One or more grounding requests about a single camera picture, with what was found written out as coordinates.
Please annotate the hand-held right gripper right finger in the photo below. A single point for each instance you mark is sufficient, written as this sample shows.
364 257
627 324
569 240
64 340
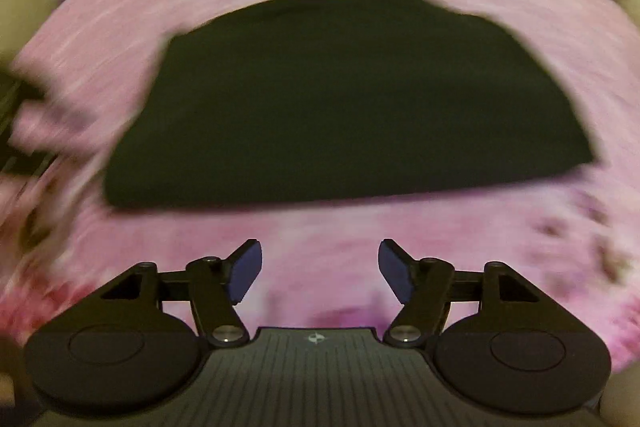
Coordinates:
396 272

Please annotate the pink floral blanket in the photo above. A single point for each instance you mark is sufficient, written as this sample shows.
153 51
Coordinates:
325 237

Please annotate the black garment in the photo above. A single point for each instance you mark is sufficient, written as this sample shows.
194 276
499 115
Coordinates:
350 107

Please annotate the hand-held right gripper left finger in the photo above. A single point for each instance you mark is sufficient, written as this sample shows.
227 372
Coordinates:
245 272

